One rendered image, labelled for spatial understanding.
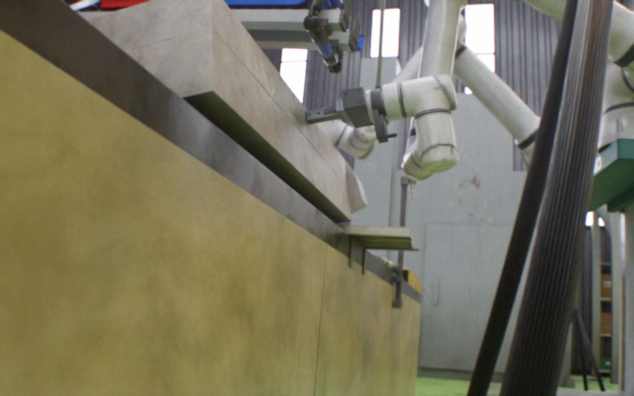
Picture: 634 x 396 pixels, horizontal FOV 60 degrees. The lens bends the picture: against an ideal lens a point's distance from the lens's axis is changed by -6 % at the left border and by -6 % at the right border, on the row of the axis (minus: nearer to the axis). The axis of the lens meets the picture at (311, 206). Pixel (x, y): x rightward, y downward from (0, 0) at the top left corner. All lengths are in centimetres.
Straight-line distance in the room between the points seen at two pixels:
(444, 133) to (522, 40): 1105
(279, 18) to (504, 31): 1113
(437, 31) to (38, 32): 118
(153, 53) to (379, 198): 664
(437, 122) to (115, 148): 83
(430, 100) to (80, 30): 89
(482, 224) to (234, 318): 653
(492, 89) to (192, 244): 168
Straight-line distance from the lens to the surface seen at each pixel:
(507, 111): 232
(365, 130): 191
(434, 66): 154
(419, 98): 135
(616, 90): 178
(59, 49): 61
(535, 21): 1257
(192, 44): 94
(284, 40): 144
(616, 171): 177
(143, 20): 102
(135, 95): 71
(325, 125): 205
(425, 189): 753
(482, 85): 231
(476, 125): 902
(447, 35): 159
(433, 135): 132
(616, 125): 174
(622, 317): 210
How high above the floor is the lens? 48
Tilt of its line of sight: 12 degrees up
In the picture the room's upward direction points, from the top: 5 degrees clockwise
